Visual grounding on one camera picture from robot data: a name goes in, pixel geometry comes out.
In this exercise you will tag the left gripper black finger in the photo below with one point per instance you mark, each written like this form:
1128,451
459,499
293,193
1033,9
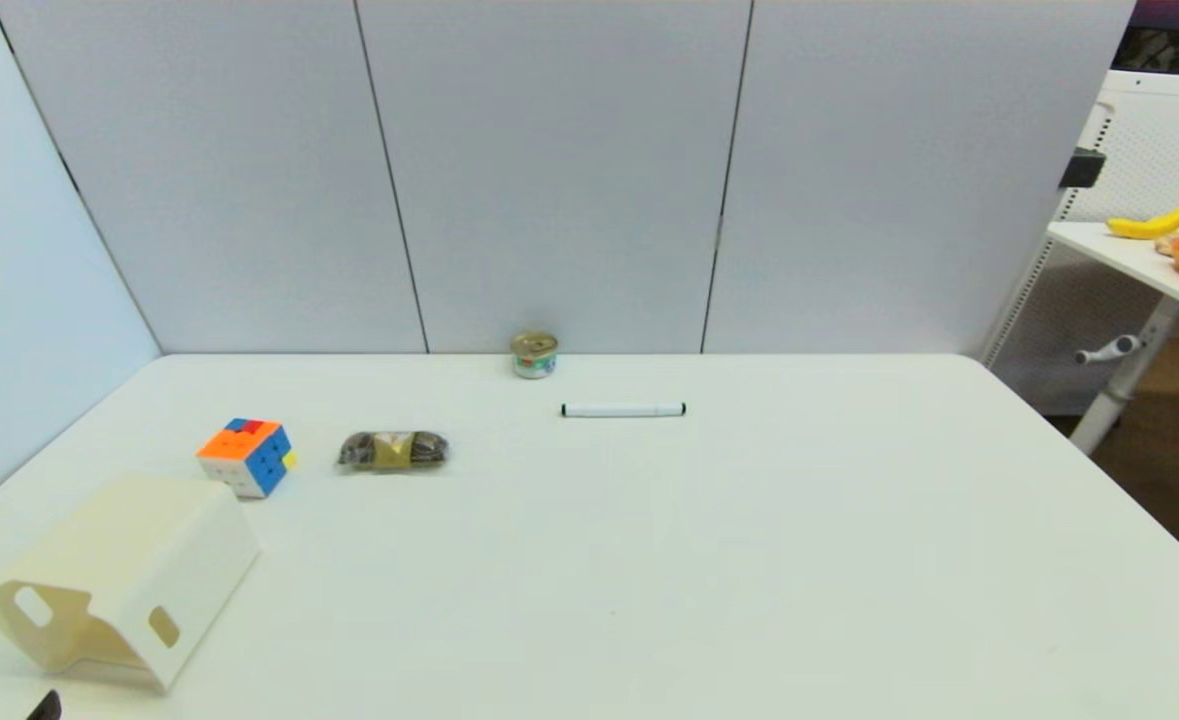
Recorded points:
47,710

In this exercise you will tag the multicoloured rubiks cube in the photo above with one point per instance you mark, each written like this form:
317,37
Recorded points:
249,450

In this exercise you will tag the white cardboard box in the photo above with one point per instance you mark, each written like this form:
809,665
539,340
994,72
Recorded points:
139,560

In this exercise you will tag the dark snack packet gold band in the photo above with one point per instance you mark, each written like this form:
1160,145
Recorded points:
392,451

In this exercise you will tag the small tin can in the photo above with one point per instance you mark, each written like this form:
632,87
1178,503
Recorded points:
534,355

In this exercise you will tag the white marker pen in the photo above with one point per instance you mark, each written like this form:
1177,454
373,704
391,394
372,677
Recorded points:
619,409

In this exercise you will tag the black clamp box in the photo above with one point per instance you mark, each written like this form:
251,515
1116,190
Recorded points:
1082,168

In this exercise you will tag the white side table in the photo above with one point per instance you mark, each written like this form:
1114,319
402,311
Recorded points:
1129,258

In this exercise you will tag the yellow banana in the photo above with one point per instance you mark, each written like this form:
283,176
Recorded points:
1144,227

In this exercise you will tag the white pegboard panel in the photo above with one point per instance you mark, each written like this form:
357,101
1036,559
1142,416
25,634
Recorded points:
1159,140

